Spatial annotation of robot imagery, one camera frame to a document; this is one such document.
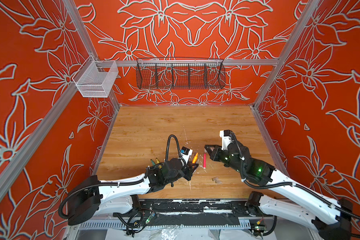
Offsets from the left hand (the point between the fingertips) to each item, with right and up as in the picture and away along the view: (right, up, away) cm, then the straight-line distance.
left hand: (198, 164), depth 73 cm
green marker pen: (-26, -4, +17) cm, 31 cm away
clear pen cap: (+13, -12, +8) cm, 20 cm away
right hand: (+1, +9, -4) cm, 10 cm away
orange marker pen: (-2, +4, -2) cm, 4 cm away
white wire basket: (-63, +49, +20) cm, 82 cm away
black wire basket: (-9, +54, +24) cm, 60 cm away
